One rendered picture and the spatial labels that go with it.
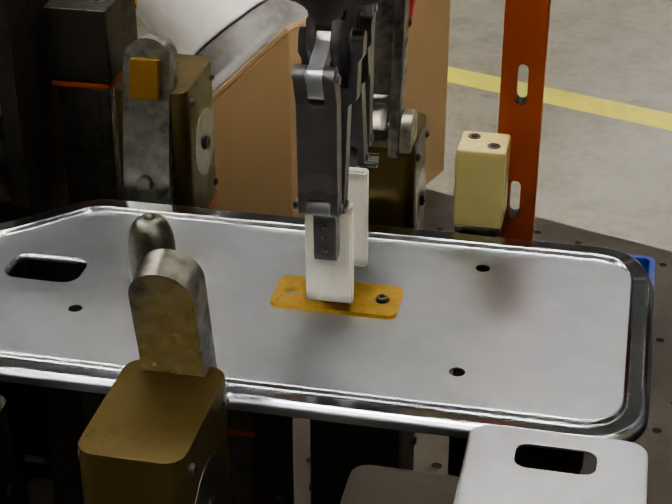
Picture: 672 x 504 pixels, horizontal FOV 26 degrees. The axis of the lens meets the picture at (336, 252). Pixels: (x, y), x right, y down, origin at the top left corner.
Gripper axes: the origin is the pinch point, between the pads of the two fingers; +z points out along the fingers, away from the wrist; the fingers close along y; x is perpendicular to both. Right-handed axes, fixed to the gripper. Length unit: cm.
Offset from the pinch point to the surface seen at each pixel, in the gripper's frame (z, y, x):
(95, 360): 4.6, 10.3, -13.0
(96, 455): 0.2, 25.0, -7.2
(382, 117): -2.4, -13.8, 0.4
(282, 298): 4.3, 1.2, -3.4
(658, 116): 104, -270, 27
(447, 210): 35, -72, -2
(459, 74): 104, -288, -26
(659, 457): 35, -28, 23
